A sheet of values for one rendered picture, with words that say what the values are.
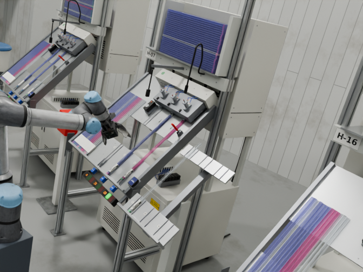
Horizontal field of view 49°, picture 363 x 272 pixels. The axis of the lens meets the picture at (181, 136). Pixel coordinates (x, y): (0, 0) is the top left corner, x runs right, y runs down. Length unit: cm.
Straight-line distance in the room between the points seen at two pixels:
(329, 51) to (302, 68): 34
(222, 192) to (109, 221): 84
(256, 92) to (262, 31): 38
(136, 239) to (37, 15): 431
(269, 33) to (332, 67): 237
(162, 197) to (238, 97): 75
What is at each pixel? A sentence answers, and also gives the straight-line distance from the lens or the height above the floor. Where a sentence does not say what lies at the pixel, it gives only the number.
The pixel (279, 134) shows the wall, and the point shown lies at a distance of 501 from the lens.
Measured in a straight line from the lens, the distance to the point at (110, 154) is 240.
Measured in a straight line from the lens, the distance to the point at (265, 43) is 246.
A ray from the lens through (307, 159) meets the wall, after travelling 494.
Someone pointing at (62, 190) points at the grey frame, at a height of 35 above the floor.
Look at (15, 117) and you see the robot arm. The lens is 176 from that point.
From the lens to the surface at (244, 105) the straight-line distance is 249.
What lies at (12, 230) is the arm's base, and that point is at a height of 60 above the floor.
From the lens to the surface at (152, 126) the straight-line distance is 239.
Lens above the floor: 173
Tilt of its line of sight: 19 degrees down
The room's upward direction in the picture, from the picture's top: 14 degrees clockwise
